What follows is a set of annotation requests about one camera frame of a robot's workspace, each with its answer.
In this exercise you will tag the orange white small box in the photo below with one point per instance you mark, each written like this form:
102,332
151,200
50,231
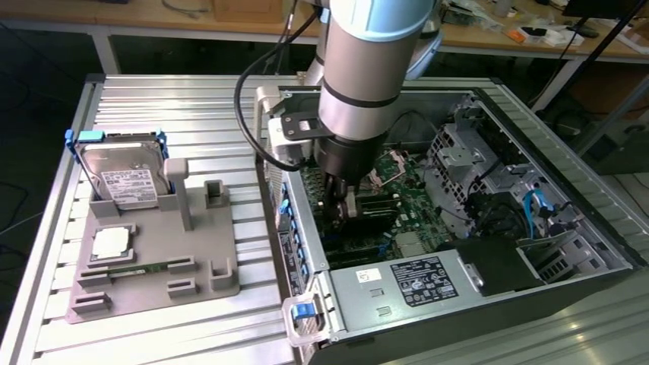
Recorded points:
515,35

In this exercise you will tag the open black PC case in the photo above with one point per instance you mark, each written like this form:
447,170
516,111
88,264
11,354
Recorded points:
557,323

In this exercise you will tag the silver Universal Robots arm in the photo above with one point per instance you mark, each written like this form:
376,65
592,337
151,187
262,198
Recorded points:
355,57

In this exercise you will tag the silver CPU chip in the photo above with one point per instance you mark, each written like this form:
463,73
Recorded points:
112,244

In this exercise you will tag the silver chipset heatsink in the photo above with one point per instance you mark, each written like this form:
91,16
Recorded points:
413,246

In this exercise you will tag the white box with black insert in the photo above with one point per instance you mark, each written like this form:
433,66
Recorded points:
555,38

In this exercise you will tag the blue disk carrier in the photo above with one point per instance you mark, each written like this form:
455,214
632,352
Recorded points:
91,136

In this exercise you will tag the gray power supply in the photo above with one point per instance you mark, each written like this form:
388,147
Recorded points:
405,289

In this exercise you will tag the gray wrist camera mount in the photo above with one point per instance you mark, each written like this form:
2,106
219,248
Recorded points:
290,150

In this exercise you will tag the white case foot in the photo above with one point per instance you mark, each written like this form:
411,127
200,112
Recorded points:
268,99
302,331

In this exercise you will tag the gray parts rack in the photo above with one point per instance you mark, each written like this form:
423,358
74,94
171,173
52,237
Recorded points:
152,243

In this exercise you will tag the black storage box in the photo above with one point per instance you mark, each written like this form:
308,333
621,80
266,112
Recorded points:
624,152

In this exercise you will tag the green motherboard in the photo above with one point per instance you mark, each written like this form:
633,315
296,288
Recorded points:
419,213

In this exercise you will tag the long wooden desk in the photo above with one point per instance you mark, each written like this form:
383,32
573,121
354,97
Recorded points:
102,11

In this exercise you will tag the black monitor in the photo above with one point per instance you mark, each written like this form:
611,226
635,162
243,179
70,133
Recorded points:
608,5

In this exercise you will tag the metal socket cover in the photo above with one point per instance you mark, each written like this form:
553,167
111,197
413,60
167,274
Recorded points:
395,164

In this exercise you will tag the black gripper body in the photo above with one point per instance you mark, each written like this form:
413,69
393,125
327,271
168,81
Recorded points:
350,156

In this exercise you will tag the blue expansion slot clip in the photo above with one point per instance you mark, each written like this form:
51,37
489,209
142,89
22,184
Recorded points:
283,188
303,255
304,272
296,226
300,240
291,211

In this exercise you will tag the blue case latch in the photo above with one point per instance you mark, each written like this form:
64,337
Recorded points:
303,311

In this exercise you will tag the green RAM stick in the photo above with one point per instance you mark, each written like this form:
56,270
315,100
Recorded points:
136,270

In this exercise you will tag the black plastic shroud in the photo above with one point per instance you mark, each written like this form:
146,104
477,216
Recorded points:
495,266

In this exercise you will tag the silver hard disk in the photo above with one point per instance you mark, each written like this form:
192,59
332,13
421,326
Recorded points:
124,175

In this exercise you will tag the long black expansion slot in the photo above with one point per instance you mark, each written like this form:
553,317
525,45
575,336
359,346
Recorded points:
355,258
355,248

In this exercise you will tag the metal disk bay cage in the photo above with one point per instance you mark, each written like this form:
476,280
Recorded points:
459,167

